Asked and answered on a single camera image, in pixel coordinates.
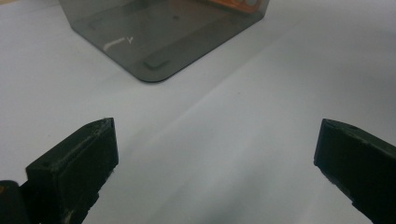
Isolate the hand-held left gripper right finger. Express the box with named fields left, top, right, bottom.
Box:
left=313, top=118, right=396, bottom=224

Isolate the orange phone case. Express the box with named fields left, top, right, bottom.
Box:
left=207, top=0, right=266, bottom=15

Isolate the grey transparent storage box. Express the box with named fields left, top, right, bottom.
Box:
left=58, top=0, right=271, bottom=84

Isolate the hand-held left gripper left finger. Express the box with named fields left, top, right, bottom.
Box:
left=24, top=117, right=120, bottom=224

